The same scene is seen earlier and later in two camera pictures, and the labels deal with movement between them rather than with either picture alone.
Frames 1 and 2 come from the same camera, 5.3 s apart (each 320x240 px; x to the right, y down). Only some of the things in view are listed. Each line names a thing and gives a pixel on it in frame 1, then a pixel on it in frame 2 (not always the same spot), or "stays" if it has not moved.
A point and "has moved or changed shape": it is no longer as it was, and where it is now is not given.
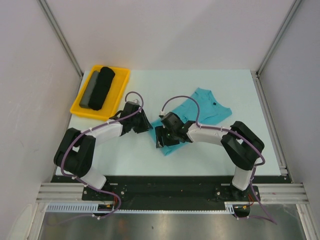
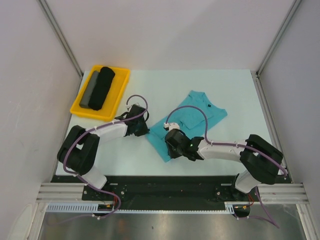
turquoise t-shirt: (210, 109) has moved or changed shape
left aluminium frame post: (56, 26) stays
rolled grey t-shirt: (84, 101) stays
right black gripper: (160, 131) -> (172, 154)
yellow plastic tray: (112, 101) stays
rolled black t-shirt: (106, 75) stays
